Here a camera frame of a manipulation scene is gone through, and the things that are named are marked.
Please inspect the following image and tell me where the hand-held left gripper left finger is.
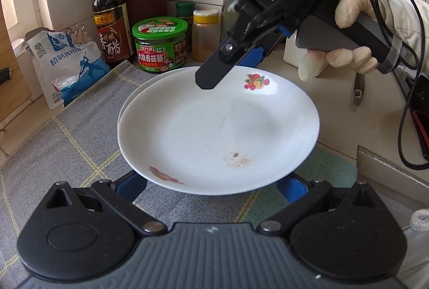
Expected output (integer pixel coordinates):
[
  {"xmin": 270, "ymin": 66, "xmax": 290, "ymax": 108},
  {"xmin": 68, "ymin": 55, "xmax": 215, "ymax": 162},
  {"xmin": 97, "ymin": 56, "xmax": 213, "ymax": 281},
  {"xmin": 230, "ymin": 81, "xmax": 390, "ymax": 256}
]
[{"xmin": 45, "ymin": 171, "xmax": 168, "ymax": 237}]

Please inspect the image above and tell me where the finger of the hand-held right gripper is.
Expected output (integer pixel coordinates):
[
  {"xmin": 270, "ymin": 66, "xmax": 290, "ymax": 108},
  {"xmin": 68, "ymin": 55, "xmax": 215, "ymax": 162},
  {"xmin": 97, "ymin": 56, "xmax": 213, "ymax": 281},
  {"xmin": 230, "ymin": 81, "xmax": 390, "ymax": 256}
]
[
  {"xmin": 239, "ymin": 25, "xmax": 292, "ymax": 67},
  {"xmin": 195, "ymin": 23, "xmax": 279, "ymax": 90}
]

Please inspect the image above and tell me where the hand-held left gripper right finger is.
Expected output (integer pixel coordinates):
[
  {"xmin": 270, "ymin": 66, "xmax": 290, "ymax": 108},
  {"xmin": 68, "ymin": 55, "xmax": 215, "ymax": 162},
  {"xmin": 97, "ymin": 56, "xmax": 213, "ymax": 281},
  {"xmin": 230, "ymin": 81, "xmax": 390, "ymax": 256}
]
[{"xmin": 257, "ymin": 174, "xmax": 386, "ymax": 237}]

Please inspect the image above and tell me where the white plate fruit print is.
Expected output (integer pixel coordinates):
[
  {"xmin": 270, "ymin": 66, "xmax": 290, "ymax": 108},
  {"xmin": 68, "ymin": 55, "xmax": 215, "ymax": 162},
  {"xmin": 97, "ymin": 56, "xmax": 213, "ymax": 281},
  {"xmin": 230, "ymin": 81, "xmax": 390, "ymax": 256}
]
[
  {"xmin": 117, "ymin": 67, "xmax": 202, "ymax": 129},
  {"xmin": 119, "ymin": 66, "xmax": 320, "ymax": 195}
]

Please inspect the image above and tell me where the person's right forearm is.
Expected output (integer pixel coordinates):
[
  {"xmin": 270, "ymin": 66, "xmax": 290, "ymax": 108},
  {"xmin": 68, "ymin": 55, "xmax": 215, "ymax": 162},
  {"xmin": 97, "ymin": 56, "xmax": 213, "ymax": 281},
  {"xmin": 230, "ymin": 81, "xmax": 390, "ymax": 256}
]
[{"xmin": 378, "ymin": 0, "xmax": 429, "ymax": 75}]

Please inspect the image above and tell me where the person's right hand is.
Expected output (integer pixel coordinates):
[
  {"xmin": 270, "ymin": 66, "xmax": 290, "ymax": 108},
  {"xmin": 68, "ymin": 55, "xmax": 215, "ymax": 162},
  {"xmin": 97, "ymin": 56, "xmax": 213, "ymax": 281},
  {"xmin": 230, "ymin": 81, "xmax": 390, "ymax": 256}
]
[{"xmin": 298, "ymin": 0, "xmax": 387, "ymax": 82}]

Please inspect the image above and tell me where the yellow lid spice jar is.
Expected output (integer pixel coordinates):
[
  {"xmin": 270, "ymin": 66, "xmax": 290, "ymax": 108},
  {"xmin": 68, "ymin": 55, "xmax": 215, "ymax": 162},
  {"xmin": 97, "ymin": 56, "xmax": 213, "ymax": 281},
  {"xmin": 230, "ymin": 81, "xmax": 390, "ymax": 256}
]
[{"xmin": 192, "ymin": 9, "xmax": 220, "ymax": 62}]

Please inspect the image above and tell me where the white plastic lidded box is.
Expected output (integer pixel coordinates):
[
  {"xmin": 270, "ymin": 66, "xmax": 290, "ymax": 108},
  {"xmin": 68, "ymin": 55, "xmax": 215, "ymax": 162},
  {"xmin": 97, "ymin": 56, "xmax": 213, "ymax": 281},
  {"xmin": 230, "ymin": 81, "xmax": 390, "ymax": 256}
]
[{"xmin": 283, "ymin": 30, "xmax": 330, "ymax": 76}]

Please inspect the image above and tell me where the green lid sauce jar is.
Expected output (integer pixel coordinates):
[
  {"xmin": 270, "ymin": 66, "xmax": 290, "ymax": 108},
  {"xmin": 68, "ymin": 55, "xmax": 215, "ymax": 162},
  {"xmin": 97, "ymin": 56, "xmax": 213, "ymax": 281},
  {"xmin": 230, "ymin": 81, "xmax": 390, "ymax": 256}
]
[{"xmin": 132, "ymin": 17, "xmax": 189, "ymax": 73}]

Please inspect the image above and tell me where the green cap spice jar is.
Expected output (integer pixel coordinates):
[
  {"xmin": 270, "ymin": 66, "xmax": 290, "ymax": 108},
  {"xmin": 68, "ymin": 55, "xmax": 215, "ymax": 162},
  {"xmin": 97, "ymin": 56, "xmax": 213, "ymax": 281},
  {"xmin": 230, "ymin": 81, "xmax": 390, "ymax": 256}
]
[{"xmin": 176, "ymin": 1, "xmax": 196, "ymax": 52}]

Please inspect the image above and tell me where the grey blue checked towel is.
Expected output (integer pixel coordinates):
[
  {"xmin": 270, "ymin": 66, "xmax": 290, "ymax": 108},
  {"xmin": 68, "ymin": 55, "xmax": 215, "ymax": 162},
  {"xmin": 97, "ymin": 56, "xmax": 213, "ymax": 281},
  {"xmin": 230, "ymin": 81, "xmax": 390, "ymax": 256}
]
[{"xmin": 0, "ymin": 59, "xmax": 358, "ymax": 276}]

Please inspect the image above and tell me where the dark vinegar bottle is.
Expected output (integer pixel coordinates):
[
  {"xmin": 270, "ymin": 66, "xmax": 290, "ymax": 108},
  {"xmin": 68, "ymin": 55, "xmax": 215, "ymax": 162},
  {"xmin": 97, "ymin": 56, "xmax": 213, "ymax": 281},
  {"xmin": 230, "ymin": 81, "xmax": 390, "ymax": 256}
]
[{"xmin": 92, "ymin": 0, "xmax": 132, "ymax": 65}]

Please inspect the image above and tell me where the blue white salt bag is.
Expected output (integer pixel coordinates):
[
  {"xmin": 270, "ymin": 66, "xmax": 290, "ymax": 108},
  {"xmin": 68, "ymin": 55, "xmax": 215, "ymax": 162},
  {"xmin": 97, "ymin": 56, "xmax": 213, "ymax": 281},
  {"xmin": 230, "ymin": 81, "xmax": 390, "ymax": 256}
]
[{"xmin": 26, "ymin": 30, "xmax": 111, "ymax": 109}]

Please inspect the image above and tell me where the white knit cuff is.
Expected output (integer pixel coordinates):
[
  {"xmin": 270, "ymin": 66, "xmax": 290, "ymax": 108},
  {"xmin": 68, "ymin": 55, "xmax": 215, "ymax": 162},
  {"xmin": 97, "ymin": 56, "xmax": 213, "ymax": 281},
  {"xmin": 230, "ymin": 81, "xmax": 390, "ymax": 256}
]
[{"xmin": 410, "ymin": 208, "xmax": 429, "ymax": 233}]

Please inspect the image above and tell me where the bamboo cutting board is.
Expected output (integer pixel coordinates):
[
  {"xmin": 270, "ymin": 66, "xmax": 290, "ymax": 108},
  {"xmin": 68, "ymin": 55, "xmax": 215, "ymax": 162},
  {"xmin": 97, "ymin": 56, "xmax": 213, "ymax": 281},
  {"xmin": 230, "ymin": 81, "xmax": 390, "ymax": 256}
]
[{"xmin": 0, "ymin": 27, "xmax": 33, "ymax": 129}]

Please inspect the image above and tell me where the white plastic bag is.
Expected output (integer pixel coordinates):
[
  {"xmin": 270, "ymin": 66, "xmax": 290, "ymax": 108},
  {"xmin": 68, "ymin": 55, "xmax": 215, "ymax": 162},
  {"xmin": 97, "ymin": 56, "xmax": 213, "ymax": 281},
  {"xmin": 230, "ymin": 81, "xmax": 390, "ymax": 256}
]
[{"xmin": 24, "ymin": 28, "xmax": 57, "ymax": 55}]

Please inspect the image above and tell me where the grey metal handle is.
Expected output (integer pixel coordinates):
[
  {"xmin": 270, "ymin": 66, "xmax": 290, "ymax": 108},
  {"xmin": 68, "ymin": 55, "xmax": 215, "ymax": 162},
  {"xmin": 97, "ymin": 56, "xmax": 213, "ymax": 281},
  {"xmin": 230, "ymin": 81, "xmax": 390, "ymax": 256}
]
[{"xmin": 353, "ymin": 72, "xmax": 366, "ymax": 106}]

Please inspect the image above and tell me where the black cable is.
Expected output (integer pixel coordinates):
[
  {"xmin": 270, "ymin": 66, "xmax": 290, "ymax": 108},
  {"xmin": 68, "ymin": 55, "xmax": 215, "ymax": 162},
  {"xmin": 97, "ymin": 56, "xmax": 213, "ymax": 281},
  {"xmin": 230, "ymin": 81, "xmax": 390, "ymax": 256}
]
[{"xmin": 350, "ymin": 0, "xmax": 429, "ymax": 171}]

